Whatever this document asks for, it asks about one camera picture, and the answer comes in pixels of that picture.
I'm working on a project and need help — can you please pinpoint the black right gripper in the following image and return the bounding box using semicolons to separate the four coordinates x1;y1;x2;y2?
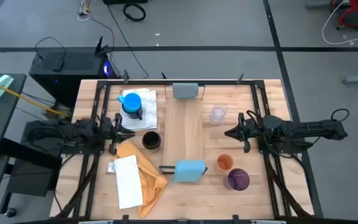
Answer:
224;111;262;154

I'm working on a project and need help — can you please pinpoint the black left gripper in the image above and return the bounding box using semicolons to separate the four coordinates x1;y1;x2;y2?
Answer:
99;112;136;156

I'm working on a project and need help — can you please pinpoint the clear glass cup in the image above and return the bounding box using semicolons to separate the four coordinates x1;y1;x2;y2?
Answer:
209;102;228;126

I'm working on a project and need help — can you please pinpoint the black plastic tumbler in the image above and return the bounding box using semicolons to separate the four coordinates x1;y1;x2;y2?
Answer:
142;131;161;149

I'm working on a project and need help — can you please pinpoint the peach plastic cup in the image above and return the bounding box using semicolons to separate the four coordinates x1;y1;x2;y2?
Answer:
214;153;234;175

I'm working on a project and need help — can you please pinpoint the bright blue mug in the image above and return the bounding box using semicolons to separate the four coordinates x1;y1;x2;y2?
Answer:
117;92;142;113

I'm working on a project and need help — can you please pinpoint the purple translucent tumbler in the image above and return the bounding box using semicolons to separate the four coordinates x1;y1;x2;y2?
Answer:
227;168;250;192

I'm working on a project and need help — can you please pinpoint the white plaid dish towel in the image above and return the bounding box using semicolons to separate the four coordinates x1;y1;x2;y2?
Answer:
119;88;158;131

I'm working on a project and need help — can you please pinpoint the white folded towel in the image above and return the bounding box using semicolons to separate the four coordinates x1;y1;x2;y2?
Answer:
107;154;144;210

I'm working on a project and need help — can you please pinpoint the yellow waffle towel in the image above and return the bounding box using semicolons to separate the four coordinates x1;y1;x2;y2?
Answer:
116;140;170;219

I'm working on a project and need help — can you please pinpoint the light blue folded cloth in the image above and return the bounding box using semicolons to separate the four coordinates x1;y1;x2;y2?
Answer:
172;159;207;184

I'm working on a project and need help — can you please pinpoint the grey folded cloth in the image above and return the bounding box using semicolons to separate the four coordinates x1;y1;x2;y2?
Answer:
172;82;200;100

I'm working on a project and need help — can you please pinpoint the black computer tower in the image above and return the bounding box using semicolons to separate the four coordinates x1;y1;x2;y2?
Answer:
29;35;119;108

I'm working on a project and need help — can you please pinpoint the black floor stand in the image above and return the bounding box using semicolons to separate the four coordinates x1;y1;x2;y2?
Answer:
0;121;63;215

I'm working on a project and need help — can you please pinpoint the black desk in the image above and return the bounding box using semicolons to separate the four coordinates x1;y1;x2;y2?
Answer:
0;73;27;159

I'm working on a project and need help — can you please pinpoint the black box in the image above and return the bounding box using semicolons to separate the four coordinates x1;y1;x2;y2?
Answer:
103;0;149;6

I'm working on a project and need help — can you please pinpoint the mint green stapler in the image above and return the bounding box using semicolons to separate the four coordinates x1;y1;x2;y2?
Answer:
0;74;14;99

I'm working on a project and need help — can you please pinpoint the red cart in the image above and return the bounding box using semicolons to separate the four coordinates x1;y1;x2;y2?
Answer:
329;0;358;30

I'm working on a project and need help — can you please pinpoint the black metal table frame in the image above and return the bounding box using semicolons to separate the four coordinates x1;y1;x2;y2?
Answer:
54;79;315;218

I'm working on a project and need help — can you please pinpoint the coiled black cable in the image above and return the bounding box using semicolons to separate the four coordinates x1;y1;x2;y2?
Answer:
122;3;147;22

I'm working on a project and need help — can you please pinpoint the white and yellow cable bundle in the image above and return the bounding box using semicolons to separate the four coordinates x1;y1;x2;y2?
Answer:
76;0;93;22

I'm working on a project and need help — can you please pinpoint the white floor cable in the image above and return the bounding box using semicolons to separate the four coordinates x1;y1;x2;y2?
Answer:
321;0;358;46

